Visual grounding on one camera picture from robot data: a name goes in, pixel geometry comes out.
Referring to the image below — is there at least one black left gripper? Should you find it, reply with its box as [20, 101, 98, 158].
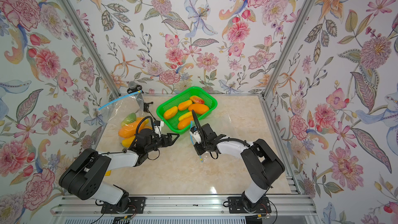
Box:
[144, 132, 179, 153]

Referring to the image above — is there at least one orange mango back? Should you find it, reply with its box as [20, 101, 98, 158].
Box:
[178, 100, 193, 111]

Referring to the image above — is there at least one large orange mango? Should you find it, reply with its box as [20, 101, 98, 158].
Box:
[118, 117, 149, 139]

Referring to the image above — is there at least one green mango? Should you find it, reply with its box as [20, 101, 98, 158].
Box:
[121, 113, 137, 127]

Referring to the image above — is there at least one clear zip-top bag blue zipper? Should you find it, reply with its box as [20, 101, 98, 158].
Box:
[97, 90, 150, 151]

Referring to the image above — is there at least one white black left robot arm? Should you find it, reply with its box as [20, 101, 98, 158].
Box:
[59, 116, 180, 213]

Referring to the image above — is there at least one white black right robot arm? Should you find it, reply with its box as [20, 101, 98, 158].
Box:
[190, 111, 286, 209]

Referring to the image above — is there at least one yellow crumpled mango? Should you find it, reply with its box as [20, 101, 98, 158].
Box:
[178, 112, 192, 122]

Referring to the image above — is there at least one orange mango front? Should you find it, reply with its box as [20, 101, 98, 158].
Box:
[188, 103, 209, 115]

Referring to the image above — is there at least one red yellow mango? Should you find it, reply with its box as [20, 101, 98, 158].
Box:
[190, 95, 205, 104]

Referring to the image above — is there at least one green plastic basket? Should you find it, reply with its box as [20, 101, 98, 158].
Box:
[157, 87, 218, 134]

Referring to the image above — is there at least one black tripod microphone stand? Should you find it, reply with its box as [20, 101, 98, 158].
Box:
[143, 100, 156, 120]

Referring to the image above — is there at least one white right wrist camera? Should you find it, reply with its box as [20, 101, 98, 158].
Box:
[190, 129, 201, 145]

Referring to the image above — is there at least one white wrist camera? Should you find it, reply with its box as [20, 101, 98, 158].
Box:
[153, 120, 164, 136]
[190, 129, 201, 145]

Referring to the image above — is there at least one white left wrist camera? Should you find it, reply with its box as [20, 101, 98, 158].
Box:
[153, 120, 164, 136]

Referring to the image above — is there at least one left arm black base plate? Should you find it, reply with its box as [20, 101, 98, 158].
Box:
[101, 197, 147, 214]

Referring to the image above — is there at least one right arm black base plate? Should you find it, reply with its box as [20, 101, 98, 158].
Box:
[223, 196, 272, 214]

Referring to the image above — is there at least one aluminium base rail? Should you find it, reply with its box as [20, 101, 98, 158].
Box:
[50, 195, 317, 217]

